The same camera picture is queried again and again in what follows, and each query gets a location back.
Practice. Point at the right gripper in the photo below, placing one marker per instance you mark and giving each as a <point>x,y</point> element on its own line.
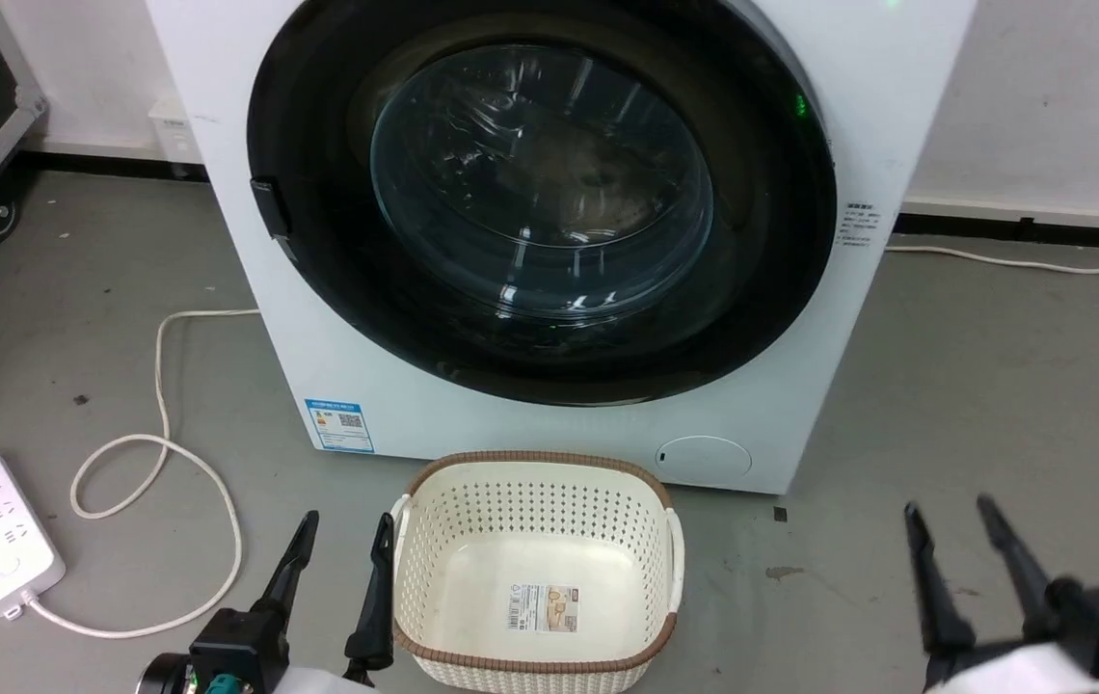
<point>1089,636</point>

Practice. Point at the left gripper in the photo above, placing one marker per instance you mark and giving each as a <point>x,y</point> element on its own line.
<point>222,660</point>

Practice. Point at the white front-load washing machine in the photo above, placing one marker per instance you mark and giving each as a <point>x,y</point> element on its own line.
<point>858,318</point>

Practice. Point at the round black washing machine door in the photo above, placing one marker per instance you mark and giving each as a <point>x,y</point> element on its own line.
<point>549,202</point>

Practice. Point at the blue energy label sticker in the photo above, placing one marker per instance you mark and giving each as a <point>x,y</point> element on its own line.
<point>339,425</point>

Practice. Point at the cream perforated laundry basket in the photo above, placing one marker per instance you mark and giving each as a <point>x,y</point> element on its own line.
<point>538,578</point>

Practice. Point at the white wall socket box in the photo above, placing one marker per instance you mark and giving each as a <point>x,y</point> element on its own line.
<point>174,130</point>

